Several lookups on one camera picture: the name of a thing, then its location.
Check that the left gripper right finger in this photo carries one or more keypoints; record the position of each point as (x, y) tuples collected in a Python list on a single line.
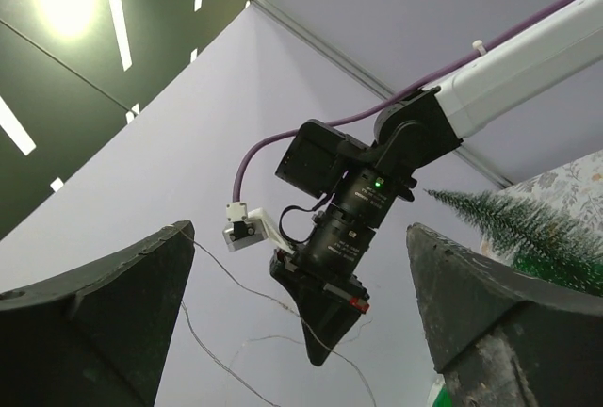
[(500, 337)]

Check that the small frosted christmas tree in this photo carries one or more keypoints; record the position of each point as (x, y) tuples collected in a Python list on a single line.
[(535, 238)]

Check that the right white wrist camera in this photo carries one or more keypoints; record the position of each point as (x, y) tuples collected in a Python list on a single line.
[(245, 228)]

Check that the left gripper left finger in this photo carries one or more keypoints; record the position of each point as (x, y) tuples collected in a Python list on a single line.
[(97, 335)]

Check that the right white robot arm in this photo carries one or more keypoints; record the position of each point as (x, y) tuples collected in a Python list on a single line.
[(355, 184)]

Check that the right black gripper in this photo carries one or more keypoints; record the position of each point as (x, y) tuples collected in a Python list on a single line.
[(328, 308)]

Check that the floral patterned table mat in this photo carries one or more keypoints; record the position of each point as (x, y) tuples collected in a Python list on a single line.
[(574, 188)]

